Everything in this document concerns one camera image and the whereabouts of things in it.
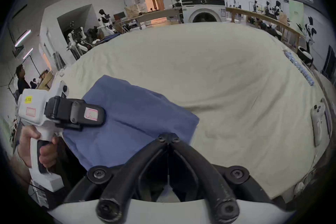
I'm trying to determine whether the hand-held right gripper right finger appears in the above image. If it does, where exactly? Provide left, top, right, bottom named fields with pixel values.
left=168, top=133, right=274, bottom=224

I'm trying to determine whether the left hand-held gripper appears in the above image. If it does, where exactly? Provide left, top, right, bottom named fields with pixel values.
left=17, top=81, right=107, bottom=192

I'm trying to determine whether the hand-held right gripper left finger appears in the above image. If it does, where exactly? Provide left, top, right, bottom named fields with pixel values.
left=64, top=134, right=169, bottom=224

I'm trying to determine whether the blue garment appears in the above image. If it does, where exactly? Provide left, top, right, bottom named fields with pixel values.
left=62, top=75, right=200, bottom=170

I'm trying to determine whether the person's left hand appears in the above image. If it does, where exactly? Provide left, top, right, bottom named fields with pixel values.
left=17, top=125, right=61, bottom=169

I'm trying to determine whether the white and black humanoid robot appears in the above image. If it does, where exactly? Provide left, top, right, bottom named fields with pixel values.
left=296, top=16, right=316, bottom=64
left=97, top=9, right=116, bottom=35
left=66, top=27, right=93, bottom=56

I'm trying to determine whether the bed with beige sheet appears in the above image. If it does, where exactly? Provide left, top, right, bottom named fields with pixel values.
left=60, top=22, right=333, bottom=200

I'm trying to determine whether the long wooden table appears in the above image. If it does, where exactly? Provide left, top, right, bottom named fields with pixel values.
left=115, top=9, right=183, bottom=32
left=225, top=7, right=301, bottom=53

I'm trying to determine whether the white hand controller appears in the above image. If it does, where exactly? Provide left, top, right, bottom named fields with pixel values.
left=310, top=98, right=328, bottom=147

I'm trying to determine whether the blue beaded strip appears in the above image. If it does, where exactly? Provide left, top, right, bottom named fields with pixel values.
left=283, top=51, right=315, bottom=86

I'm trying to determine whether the white washing machine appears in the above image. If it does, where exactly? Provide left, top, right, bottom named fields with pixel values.
left=182, top=0, right=227, bottom=24

